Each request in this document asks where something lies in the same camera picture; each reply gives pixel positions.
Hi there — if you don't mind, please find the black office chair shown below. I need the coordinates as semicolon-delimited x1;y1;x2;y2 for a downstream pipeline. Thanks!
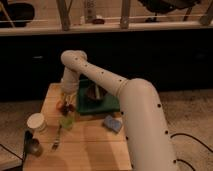
0;0;35;28

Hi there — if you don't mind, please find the black cable on floor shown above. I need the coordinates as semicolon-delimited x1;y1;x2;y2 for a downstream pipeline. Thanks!
169;132;213;171

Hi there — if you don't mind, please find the green plastic cup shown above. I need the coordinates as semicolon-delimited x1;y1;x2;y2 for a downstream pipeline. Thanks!
60;116;73;130

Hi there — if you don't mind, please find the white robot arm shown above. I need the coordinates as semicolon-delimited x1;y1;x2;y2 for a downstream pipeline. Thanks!
61;50;179;171

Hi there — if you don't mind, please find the blue sponge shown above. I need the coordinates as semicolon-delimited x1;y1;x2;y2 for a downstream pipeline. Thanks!
103;115;122;133

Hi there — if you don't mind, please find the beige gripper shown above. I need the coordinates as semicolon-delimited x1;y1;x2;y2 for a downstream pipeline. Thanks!
61;67;80;105

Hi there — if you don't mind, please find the dark bowl in tray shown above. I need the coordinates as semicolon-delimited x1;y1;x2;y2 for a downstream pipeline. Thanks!
86;84;106;101

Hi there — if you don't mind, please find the orange fruit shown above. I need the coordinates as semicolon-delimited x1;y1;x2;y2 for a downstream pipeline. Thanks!
56;101;63;111

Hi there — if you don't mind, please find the green plastic tray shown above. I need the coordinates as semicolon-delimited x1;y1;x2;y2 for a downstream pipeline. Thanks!
76;79;120;115

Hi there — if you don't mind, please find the metal fork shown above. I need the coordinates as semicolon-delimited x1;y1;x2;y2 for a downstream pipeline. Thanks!
51;125;62;150

